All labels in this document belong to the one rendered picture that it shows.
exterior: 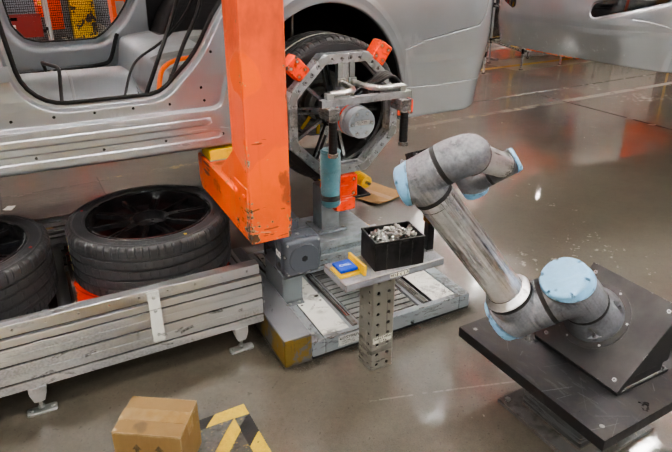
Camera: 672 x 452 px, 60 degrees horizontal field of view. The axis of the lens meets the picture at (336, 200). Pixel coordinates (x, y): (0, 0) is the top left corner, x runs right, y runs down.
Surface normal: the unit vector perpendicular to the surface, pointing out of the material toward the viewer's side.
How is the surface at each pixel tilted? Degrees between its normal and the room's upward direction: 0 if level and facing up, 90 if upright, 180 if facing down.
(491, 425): 0
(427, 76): 90
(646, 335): 43
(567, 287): 38
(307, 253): 90
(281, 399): 0
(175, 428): 0
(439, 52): 90
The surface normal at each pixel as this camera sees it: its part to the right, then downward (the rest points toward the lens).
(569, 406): 0.00, -0.92
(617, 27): -0.62, 0.30
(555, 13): -0.87, 0.14
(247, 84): 0.47, 0.35
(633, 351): -0.60, -0.55
